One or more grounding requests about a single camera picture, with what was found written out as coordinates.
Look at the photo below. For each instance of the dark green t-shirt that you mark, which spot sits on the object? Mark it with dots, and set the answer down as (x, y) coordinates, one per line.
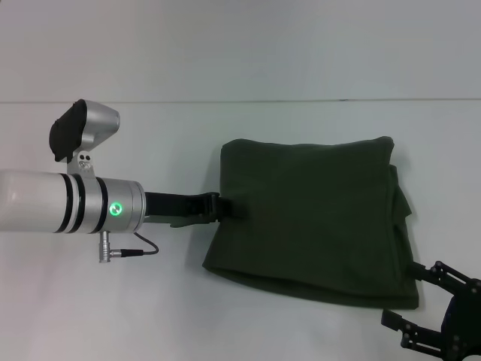
(300, 225)

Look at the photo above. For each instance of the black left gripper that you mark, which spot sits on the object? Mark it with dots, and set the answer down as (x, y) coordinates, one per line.
(176, 208)

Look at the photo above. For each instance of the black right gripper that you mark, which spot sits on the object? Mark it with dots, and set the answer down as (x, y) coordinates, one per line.
(466, 323)

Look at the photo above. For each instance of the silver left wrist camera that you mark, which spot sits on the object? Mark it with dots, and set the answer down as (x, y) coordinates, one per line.
(86, 128)

